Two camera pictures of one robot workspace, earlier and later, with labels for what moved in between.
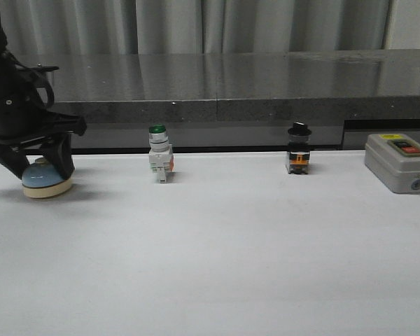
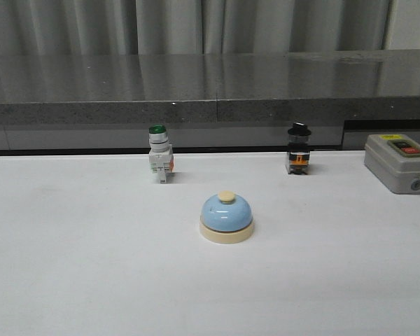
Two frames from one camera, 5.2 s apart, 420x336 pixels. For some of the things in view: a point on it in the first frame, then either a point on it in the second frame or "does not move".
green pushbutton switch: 161,155 does not move
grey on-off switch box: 400,163 does not move
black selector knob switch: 299,148 does not move
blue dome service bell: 40,180 to 226,219
